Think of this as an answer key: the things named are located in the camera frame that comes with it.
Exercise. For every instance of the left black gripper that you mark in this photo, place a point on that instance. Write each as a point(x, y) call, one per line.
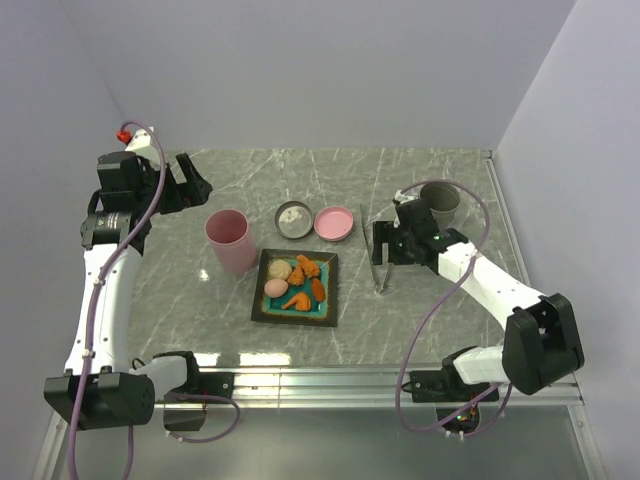
point(191, 193)

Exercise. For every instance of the pink round lid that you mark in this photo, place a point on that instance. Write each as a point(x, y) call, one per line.
point(334, 223)

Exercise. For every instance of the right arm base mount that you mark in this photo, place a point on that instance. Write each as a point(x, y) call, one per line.
point(431, 386)

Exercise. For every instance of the square black teal plate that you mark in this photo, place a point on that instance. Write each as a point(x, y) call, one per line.
point(268, 310)

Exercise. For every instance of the fried chicken piece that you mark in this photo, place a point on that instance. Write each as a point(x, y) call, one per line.
point(297, 276)
point(309, 267)

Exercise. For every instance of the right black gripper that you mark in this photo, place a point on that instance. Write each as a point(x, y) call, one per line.
point(386, 232)

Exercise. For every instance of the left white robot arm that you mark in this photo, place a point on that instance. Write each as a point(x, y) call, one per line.
point(98, 388)

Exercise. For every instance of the brown fried nugget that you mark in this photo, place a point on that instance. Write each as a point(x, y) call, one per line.
point(318, 290)

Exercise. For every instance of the grey cylindrical container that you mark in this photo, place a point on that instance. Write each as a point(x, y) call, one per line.
point(443, 200)

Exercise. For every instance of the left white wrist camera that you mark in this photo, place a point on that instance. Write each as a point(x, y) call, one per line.
point(143, 145)

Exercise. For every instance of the aluminium front rail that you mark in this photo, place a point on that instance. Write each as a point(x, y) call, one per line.
point(340, 423)

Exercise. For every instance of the pink cylindrical container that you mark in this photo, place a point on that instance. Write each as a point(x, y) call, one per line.
point(228, 232)

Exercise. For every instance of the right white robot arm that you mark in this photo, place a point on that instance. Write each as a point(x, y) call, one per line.
point(541, 340)

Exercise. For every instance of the pink egg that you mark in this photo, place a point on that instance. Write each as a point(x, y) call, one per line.
point(275, 288)

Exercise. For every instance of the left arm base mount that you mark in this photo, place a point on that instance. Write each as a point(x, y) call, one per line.
point(200, 390)

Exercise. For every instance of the metal tongs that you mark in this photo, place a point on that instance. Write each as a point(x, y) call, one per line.
point(372, 251)

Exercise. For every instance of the beige steamed bun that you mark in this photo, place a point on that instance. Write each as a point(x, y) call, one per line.
point(280, 269)

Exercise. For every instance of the grey round lid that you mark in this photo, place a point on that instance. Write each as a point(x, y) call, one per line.
point(294, 220)

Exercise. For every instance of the orange chicken drumstick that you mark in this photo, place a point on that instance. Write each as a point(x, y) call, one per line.
point(300, 302)

